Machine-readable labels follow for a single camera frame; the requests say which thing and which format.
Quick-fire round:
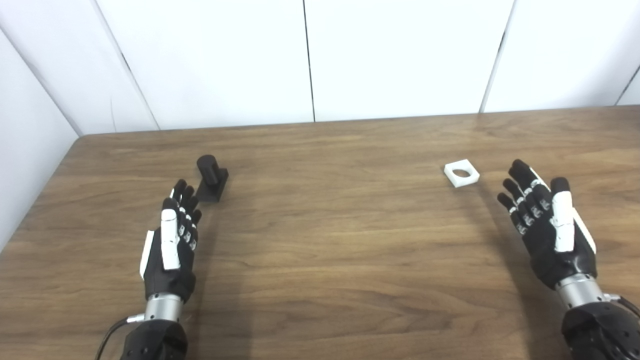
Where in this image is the white square piece with hole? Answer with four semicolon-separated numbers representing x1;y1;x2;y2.
443;159;481;189

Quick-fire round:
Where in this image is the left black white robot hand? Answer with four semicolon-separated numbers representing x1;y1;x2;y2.
139;179;203;304

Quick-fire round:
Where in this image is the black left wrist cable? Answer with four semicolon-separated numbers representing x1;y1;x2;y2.
94;314;147;360

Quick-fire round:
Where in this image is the black peg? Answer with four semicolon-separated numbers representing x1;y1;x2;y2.
195;154;230;203

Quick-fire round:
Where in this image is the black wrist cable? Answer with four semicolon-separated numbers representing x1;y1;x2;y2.
617;295;640;319
94;314;147;360

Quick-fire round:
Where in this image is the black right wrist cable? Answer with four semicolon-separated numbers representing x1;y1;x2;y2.
617;295;640;319

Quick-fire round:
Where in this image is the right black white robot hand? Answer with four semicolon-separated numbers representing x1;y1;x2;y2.
497;159;599;291

